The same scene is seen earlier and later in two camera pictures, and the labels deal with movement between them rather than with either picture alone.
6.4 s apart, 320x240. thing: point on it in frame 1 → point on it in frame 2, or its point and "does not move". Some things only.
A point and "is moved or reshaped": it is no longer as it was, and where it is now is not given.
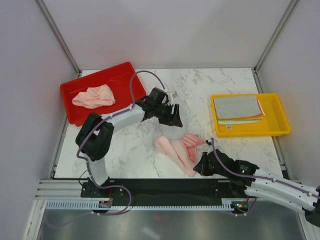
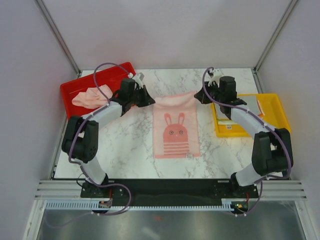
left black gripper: [174, 120] → [147, 100]
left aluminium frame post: [46, 12] does not move
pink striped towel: [183, 150] is moved or reshaped
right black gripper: [201, 167] → [202, 97]
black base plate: [159, 191] does not move
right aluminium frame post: [255, 70] does not move
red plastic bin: [117, 79] does not move
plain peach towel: [94, 97] does not move
